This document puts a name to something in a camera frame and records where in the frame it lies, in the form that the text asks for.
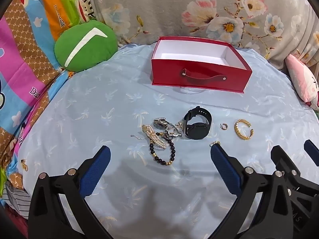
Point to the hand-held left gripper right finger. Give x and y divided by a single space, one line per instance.
225 169

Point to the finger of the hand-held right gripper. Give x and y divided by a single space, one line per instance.
281 157
312 152

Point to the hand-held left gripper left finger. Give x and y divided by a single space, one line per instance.
96 171

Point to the small gold earring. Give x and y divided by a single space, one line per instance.
214 143

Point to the red cardboard box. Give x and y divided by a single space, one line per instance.
169 72

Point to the small silver ear cuff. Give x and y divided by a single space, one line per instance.
221 127

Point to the black smartwatch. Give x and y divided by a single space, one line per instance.
195 130

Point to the light blue palm-print sheet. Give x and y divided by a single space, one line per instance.
99 104

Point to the gold brooch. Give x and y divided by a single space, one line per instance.
24 165

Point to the pink plush pillow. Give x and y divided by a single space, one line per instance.
302 79

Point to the silver wristwatch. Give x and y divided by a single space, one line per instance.
159 123

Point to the striped cloth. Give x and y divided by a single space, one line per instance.
15 199

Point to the green round cushion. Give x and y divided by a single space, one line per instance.
99 47

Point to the colourful cartoon blanket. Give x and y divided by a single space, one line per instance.
30 42

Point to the grey floral quilt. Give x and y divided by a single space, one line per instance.
174 10

